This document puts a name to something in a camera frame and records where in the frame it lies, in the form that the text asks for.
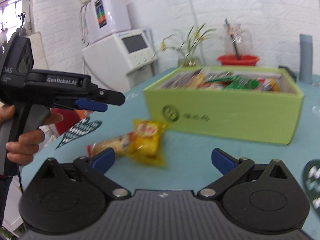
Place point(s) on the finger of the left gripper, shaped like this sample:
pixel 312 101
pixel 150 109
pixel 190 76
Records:
pixel 110 97
pixel 85 104

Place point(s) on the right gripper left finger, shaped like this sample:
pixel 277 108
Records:
pixel 66 198

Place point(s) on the black rectangular case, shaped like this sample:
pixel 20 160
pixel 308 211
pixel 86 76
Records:
pixel 289 71

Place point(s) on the grey cylinder bottle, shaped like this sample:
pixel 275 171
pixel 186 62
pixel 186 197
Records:
pixel 306 58

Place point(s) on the blue snack packet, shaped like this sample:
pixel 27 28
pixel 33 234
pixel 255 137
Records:
pixel 269 85

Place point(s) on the glass vase with flowers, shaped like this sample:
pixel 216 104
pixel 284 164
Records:
pixel 186 46

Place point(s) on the person's left hand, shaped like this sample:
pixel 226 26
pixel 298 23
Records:
pixel 22 151

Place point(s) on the green cardboard box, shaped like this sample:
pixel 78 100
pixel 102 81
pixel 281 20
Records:
pixel 251 115

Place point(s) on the green peas snack packet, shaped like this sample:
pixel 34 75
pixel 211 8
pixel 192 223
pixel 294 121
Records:
pixel 243 83

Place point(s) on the white water purifier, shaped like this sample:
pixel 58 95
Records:
pixel 106 17

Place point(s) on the black stirring stick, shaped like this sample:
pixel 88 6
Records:
pixel 230 33

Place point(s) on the yellow biscuit roll packet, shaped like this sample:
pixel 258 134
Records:
pixel 120 144

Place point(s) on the glass pitcher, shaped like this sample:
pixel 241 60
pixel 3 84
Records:
pixel 243 40

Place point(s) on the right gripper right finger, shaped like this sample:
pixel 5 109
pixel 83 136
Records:
pixel 257 197

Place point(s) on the white water dispenser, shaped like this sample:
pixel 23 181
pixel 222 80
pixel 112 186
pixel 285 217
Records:
pixel 121 61

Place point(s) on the red snack packet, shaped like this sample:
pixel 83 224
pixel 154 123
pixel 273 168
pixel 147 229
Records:
pixel 216 81

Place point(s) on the brown label clear snack pack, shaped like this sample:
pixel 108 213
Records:
pixel 180 80

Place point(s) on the teal heart-print tablecloth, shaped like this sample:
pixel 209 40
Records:
pixel 164 202

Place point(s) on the red plastic basket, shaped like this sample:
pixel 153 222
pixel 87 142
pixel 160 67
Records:
pixel 244 60

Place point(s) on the yellow chips bag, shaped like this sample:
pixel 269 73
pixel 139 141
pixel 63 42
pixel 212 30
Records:
pixel 145 142

